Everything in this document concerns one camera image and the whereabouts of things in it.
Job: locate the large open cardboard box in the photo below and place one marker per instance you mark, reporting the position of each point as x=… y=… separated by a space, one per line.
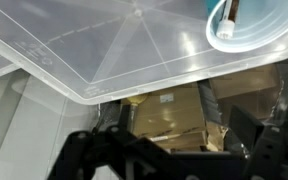
x=170 y=113

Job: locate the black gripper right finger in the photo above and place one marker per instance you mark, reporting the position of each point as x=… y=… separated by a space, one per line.
x=264 y=150

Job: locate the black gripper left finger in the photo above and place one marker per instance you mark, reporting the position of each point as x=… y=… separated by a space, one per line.
x=90 y=153

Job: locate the blue plastic cup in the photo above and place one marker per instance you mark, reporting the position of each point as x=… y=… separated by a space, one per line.
x=267 y=30

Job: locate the small cardboard box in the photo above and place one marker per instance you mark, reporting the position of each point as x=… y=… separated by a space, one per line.
x=247 y=83

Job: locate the large clear plastic storage bin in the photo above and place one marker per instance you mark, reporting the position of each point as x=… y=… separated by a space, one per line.
x=100 y=50

